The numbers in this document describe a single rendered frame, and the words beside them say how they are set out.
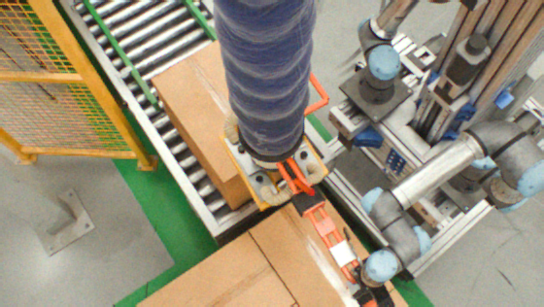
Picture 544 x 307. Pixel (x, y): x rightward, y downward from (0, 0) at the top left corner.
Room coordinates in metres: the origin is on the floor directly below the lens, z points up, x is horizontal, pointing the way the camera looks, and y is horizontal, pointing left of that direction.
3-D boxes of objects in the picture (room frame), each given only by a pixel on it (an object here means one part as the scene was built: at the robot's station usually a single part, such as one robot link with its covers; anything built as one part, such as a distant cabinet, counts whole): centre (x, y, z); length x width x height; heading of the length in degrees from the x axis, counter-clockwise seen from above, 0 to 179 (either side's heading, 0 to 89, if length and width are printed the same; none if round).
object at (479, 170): (0.66, -0.73, 1.20); 0.13 x 0.12 x 0.14; 30
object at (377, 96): (1.07, -0.43, 1.09); 0.15 x 0.15 x 0.10
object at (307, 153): (0.81, -0.07, 1.13); 0.34 x 0.10 x 0.05; 27
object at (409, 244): (0.31, -0.34, 1.53); 0.11 x 0.11 x 0.08; 30
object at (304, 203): (0.54, -0.10, 1.24); 0.10 x 0.08 x 0.06; 117
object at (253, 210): (0.78, 0.01, 0.58); 0.70 x 0.03 x 0.06; 122
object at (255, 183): (0.72, 0.10, 1.13); 0.34 x 0.10 x 0.05; 27
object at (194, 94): (1.08, 0.21, 0.75); 0.60 x 0.40 x 0.40; 32
